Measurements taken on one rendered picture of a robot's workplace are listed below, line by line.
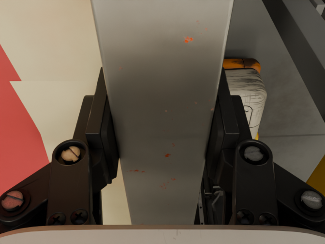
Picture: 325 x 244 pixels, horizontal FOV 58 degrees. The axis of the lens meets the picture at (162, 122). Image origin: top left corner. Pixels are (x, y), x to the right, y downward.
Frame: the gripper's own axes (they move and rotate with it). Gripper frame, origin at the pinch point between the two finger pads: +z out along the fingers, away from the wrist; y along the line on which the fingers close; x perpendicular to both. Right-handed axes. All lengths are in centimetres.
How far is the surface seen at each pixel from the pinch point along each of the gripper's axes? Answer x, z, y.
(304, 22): -9.7, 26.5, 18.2
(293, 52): -12.7, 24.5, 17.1
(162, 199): -4.8, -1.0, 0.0
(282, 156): -135, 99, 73
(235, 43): -57, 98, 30
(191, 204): -5.3, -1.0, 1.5
